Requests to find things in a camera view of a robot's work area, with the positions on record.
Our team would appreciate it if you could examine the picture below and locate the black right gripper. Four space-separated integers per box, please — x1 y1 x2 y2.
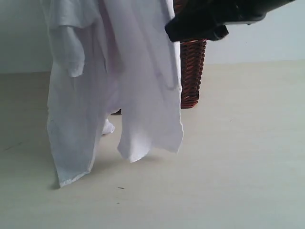
165 0 292 42

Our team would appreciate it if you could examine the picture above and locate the dark brown wicker basket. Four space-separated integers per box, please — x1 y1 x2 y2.
112 0 207 115

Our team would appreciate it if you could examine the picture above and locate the white t-shirt with red logo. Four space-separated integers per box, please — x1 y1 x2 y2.
41 0 183 187

